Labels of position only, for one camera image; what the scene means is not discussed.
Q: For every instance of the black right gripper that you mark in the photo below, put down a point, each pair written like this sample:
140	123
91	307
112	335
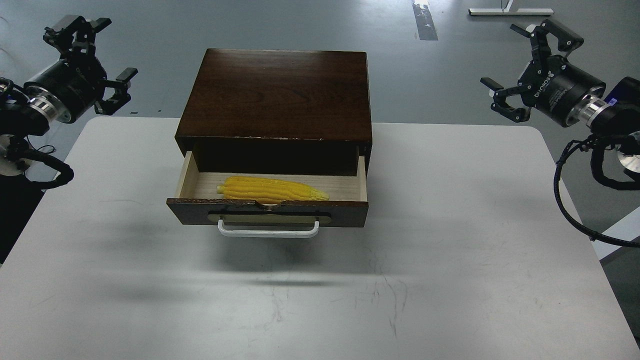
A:
560	90

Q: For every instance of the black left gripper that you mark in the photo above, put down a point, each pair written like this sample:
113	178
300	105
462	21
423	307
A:
64	91

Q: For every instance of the wooden drawer with white handle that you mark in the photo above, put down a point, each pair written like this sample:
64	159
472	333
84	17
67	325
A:
197	202

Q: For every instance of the yellow corn cob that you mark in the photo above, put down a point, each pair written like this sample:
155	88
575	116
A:
268	190

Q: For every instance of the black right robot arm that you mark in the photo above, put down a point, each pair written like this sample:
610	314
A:
613	121

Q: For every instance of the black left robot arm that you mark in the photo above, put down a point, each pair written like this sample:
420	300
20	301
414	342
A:
27	171

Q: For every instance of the white metal stand base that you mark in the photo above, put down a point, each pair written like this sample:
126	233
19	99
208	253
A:
509	9

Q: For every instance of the dark wooden cabinet box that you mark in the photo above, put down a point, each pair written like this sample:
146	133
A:
278	112

